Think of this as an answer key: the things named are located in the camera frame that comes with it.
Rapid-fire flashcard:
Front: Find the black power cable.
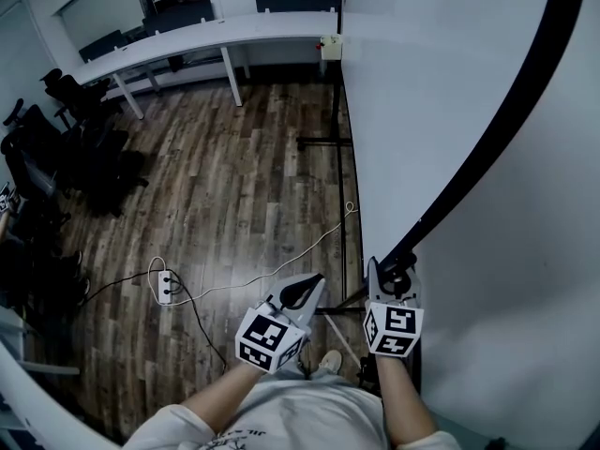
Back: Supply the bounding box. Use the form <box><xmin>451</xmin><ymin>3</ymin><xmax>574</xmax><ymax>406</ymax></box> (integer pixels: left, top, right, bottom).
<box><xmin>77</xmin><ymin>272</ymin><xmax>173</xmax><ymax>307</ymax></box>
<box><xmin>166</xmin><ymin>281</ymin><xmax>231</xmax><ymax>372</ymax></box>

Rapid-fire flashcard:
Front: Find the dark desk partition panel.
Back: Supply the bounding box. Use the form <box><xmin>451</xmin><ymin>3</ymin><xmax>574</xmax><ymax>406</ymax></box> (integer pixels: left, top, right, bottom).
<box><xmin>255</xmin><ymin>0</ymin><xmax>339</xmax><ymax>14</ymax></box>
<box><xmin>78</xmin><ymin>29</ymin><xmax>127</xmax><ymax>63</ymax></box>
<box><xmin>142</xmin><ymin>1</ymin><xmax>216</xmax><ymax>35</ymax></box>

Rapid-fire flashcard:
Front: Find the person's left forearm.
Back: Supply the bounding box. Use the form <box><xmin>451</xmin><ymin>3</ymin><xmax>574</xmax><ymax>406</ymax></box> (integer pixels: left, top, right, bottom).
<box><xmin>180</xmin><ymin>361</ymin><xmax>271</xmax><ymax>435</ymax></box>

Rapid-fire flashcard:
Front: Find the person's white shirt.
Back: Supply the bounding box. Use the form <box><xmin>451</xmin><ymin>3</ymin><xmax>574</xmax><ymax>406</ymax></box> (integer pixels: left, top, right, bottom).
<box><xmin>124</xmin><ymin>382</ymin><xmax>463</xmax><ymax>450</ymax></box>

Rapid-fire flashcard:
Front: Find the person's beige shoe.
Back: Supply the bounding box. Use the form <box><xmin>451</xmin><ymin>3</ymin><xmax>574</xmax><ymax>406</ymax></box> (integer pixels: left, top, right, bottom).
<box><xmin>318</xmin><ymin>349</ymin><xmax>344</xmax><ymax>374</ymax></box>

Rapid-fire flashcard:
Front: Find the white power cable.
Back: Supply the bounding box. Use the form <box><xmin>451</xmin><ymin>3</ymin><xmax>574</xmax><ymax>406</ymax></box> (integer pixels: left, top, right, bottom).
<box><xmin>147</xmin><ymin>200</ymin><xmax>360</xmax><ymax>307</ymax></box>

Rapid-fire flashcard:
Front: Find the small black device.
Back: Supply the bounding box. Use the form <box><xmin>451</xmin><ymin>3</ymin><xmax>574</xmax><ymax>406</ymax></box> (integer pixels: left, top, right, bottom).
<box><xmin>356</xmin><ymin>356</ymin><xmax>381</xmax><ymax>393</ymax></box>

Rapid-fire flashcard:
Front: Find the beige box with red button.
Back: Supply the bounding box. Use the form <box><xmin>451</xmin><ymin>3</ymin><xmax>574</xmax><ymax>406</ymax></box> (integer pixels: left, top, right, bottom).
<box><xmin>317</xmin><ymin>35</ymin><xmax>345</xmax><ymax>60</ymax></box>

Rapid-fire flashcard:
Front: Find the thin white stick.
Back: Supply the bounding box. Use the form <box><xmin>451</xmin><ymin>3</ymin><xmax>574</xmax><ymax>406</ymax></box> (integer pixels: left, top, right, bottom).
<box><xmin>322</xmin><ymin>314</ymin><xmax>362</xmax><ymax>368</ymax></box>

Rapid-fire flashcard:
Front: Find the person's right forearm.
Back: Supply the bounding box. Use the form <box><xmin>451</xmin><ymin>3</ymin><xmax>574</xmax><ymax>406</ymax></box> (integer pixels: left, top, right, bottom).
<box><xmin>374</xmin><ymin>353</ymin><xmax>444</xmax><ymax>447</ymax></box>

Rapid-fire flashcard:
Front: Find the white power strip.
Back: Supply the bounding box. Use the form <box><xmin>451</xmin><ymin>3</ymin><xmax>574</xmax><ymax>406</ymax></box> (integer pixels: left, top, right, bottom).
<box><xmin>157</xmin><ymin>271</ymin><xmax>173</xmax><ymax>305</ymax></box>

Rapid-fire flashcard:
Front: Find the long white desk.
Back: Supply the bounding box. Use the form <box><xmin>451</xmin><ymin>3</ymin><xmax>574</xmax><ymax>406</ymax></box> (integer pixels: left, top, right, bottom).
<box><xmin>69</xmin><ymin>10</ymin><xmax>338</xmax><ymax>121</ymax></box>

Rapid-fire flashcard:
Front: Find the grey door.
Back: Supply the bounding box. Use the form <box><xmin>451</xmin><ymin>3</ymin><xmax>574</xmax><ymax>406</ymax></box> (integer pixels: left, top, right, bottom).
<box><xmin>424</xmin><ymin>405</ymin><xmax>563</xmax><ymax>450</ymax></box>

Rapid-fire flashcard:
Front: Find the white table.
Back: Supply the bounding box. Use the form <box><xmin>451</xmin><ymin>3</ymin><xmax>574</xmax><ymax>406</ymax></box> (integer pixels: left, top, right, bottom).
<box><xmin>0</xmin><ymin>339</ymin><xmax>118</xmax><ymax>450</ymax></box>

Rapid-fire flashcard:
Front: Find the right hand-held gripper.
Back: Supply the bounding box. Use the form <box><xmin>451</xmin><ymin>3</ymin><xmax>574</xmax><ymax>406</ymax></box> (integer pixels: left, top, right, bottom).
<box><xmin>364</xmin><ymin>256</ymin><xmax>425</xmax><ymax>358</ymax></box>

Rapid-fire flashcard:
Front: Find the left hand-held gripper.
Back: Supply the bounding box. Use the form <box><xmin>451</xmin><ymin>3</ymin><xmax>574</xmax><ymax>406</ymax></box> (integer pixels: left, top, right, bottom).
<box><xmin>234</xmin><ymin>273</ymin><xmax>326</xmax><ymax>374</ymax></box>

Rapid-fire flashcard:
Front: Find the black office chair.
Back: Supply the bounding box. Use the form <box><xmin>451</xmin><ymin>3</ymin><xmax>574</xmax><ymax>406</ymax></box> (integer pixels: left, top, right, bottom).
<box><xmin>0</xmin><ymin>236</ymin><xmax>83</xmax><ymax>313</ymax></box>
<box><xmin>0</xmin><ymin>98</ymin><xmax>74</xmax><ymax>233</ymax></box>
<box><xmin>39</xmin><ymin>67</ymin><xmax>113</xmax><ymax>126</ymax></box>
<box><xmin>69</xmin><ymin>119</ymin><xmax>149</xmax><ymax>218</ymax></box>

